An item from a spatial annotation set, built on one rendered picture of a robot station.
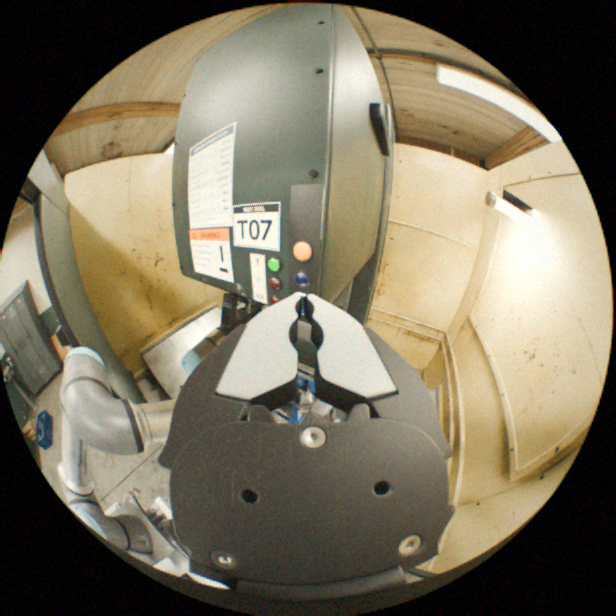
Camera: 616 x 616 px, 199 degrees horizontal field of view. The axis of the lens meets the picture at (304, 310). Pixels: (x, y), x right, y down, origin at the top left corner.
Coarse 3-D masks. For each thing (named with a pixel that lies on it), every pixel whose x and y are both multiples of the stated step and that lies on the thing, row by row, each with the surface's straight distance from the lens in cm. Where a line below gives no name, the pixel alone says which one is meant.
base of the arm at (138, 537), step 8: (120, 520) 75; (128, 520) 76; (136, 520) 78; (128, 528) 74; (136, 528) 75; (144, 528) 77; (128, 536) 72; (136, 536) 74; (144, 536) 75; (128, 544) 73; (136, 544) 75; (144, 544) 76; (152, 544) 78; (136, 552) 79; (144, 552) 79
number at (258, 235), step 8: (248, 216) 29; (256, 216) 28; (264, 216) 27; (272, 216) 26; (248, 224) 29; (256, 224) 28; (264, 224) 27; (272, 224) 26; (248, 232) 30; (256, 232) 28; (264, 232) 27; (272, 232) 26; (256, 240) 29; (264, 240) 28; (272, 240) 27
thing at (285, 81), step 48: (240, 48) 57; (288, 48) 43; (336, 48) 39; (192, 96) 62; (240, 96) 40; (288, 96) 32; (336, 96) 29; (192, 144) 49; (240, 144) 34; (288, 144) 27; (336, 144) 25; (384, 144) 71; (240, 192) 31; (288, 192) 25; (336, 192) 25; (288, 240) 25; (336, 240) 26; (240, 288) 35; (288, 288) 27; (336, 288) 32
